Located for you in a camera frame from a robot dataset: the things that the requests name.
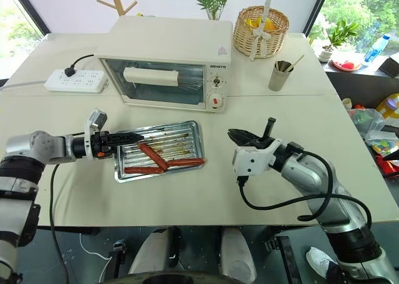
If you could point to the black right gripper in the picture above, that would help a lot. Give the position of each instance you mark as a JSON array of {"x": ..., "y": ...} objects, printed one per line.
[{"x": 265, "y": 142}]

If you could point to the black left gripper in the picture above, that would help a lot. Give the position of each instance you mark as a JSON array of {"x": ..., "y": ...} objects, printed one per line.
[{"x": 101, "y": 140}]

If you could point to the red sausage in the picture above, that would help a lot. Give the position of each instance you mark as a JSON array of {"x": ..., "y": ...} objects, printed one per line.
[
  {"x": 187, "y": 162},
  {"x": 152, "y": 154},
  {"x": 143, "y": 170}
]

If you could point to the silver metal baking tray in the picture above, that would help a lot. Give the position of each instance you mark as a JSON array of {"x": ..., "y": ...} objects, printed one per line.
[{"x": 180, "y": 131}]

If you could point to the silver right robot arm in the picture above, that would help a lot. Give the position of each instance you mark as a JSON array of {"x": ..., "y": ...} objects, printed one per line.
[{"x": 327, "y": 187}]

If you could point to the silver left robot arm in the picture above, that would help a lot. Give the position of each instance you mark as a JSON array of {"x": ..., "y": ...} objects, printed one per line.
[{"x": 31, "y": 147}]

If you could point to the white toaster oven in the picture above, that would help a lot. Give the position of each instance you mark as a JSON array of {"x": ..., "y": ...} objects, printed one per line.
[{"x": 168, "y": 38}]

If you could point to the plate with red food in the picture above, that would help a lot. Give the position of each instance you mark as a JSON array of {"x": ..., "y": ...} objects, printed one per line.
[{"x": 346, "y": 65}]

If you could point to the metal cup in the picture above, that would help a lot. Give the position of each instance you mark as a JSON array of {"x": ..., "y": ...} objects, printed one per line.
[{"x": 279, "y": 78}]

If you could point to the white power strip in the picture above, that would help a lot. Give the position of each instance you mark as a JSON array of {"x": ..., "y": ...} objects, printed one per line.
[{"x": 78, "y": 81}]

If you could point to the wooden stick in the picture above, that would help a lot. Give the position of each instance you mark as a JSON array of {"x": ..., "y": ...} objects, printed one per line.
[{"x": 296, "y": 62}]

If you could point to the woven wicker basket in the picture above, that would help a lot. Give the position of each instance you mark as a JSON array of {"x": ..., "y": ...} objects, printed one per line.
[{"x": 258, "y": 41}]

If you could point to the small white jar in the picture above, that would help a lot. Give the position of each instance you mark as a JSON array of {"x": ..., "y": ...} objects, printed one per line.
[{"x": 347, "y": 103}]

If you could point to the white right robot leg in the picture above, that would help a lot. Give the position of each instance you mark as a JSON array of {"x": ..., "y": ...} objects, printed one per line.
[{"x": 237, "y": 253}]

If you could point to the white robot leg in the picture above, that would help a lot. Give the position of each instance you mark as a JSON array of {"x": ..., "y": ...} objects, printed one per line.
[
  {"x": 152, "y": 253},
  {"x": 237, "y": 253}
]

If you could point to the white left robot leg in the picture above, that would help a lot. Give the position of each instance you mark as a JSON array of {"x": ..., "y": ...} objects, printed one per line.
[{"x": 152, "y": 253}]

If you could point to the yellow items in basket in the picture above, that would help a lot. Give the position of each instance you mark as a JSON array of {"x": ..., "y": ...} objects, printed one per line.
[{"x": 269, "y": 25}]

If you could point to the clear plastic bag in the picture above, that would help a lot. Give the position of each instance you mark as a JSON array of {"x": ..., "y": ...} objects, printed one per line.
[{"x": 371, "y": 125}]

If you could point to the wooden coat rack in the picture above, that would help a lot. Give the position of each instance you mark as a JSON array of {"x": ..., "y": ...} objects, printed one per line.
[{"x": 120, "y": 3}]

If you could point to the white sneaker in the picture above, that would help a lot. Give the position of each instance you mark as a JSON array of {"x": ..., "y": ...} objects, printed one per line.
[{"x": 321, "y": 259}]

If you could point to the small potted green plant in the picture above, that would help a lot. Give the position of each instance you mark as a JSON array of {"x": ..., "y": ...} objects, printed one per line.
[{"x": 341, "y": 31}]

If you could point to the dark rounded robot torso rim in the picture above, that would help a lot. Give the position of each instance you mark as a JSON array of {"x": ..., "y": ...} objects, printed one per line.
[{"x": 174, "y": 279}]

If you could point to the yellow purple container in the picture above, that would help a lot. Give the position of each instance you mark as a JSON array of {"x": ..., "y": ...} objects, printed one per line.
[{"x": 389, "y": 106}]

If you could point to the blue plastic water bottle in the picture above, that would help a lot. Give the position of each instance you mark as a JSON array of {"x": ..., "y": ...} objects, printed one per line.
[{"x": 377, "y": 49}]

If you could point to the dark trouser leg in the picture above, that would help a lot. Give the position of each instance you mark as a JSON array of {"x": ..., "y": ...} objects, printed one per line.
[{"x": 333, "y": 273}]

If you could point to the dark brown box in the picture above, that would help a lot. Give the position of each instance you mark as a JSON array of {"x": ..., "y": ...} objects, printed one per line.
[{"x": 391, "y": 66}]

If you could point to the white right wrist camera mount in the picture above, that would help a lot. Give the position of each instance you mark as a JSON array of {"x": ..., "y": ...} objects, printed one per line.
[{"x": 249, "y": 161}]

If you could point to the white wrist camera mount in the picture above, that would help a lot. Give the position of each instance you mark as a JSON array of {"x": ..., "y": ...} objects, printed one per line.
[
  {"x": 96, "y": 119},
  {"x": 249, "y": 161}
]

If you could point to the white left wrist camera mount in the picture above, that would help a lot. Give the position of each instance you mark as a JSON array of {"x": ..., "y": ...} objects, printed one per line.
[{"x": 96, "y": 119}]

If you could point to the black table frame bracket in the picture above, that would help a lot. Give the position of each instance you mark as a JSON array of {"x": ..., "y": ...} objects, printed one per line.
[{"x": 286, "y": 256}]

